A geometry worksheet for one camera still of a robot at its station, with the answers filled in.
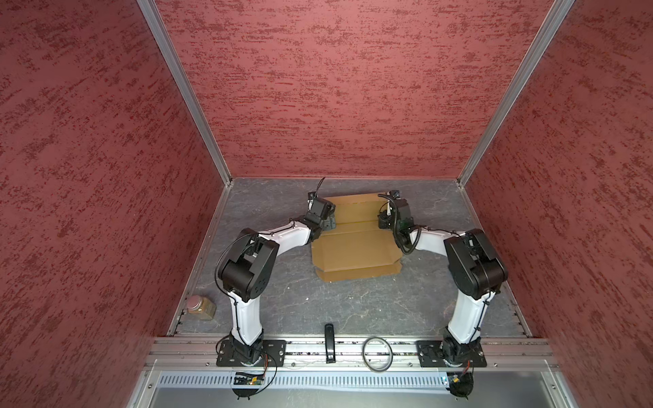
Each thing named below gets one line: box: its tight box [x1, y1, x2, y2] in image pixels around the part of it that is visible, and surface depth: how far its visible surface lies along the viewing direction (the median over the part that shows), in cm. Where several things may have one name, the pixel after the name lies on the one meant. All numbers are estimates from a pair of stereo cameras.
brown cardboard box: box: [312, 192, 404, 283], surface depth 94 cm
